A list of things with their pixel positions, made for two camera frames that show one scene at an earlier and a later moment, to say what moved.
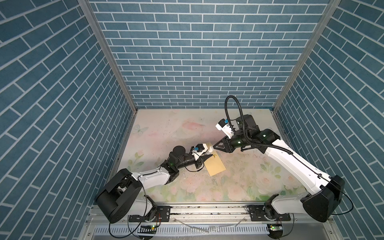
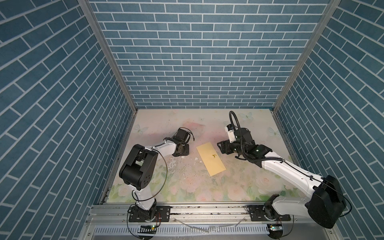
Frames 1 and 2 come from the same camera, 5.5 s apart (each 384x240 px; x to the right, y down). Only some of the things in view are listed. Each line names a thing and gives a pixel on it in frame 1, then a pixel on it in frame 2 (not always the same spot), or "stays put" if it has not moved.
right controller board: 276,228 stays put
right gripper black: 223,141 stays put
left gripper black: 199,162 to 186,151
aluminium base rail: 207,215 stays put
